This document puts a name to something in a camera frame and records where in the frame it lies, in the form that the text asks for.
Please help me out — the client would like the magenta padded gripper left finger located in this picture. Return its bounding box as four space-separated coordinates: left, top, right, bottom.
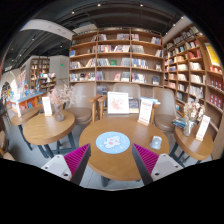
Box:
41 143 92 186

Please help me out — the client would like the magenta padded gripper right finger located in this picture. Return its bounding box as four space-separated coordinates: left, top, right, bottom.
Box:
131 143 184 186

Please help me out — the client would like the round blue mouse pad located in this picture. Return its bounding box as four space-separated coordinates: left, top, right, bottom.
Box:
96 131 130 154

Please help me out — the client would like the round wooden centre table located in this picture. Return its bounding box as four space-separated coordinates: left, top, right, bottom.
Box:
79 117 169 187

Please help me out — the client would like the round wooden table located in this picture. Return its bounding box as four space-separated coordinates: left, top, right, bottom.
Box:
170 125 214 164
23 110 76 158
79 117 169 187

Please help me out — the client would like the round wooden left table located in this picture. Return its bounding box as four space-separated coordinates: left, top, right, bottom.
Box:
23 110 76 158

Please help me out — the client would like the beige armchair right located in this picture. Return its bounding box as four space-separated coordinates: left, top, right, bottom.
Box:
152 86 178 133

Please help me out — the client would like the beige armchair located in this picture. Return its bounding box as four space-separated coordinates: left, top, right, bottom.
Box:
112 83 141 99
65 81 102 126
152 86 178 133

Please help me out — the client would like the stack of books right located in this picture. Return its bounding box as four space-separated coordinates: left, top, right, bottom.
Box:
172 117 186 129

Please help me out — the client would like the beige armchair left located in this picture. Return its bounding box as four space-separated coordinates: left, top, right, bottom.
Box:
65 81 102 126

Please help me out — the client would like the round wooden right table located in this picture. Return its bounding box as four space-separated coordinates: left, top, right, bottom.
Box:
170 125 214 164

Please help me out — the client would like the white red text sign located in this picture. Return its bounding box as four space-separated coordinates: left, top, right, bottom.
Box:
138 98 153 126

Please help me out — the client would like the small white sign left table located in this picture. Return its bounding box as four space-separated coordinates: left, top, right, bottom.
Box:
42 97 52 116

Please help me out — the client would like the white pink picture sign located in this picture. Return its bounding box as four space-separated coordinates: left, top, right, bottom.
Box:
107 91 129 114

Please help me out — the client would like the glass vase with pink flowers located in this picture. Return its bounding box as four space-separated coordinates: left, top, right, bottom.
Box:
47 84 74 122

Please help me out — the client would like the white sign right table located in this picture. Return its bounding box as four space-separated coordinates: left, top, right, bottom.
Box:
196 115 210 141

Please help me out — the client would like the glass vase with dried flowers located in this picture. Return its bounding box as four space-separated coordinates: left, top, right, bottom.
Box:
183 98 205 136

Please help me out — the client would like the beige armchair middle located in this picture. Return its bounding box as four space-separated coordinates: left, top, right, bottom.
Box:
112 83 141 99

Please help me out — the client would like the orange blue display stand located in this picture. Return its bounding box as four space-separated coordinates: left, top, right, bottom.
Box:
7 92 43 111

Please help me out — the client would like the wooden bookshelf far left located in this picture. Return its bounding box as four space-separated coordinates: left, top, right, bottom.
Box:
30 58 50 91

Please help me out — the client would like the large wooden bookshelf back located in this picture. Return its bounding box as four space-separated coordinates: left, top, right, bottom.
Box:
69 27 164 96

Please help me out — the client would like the wooden bookshelf right wall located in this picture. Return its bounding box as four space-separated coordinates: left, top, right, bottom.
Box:
163 22 224 159

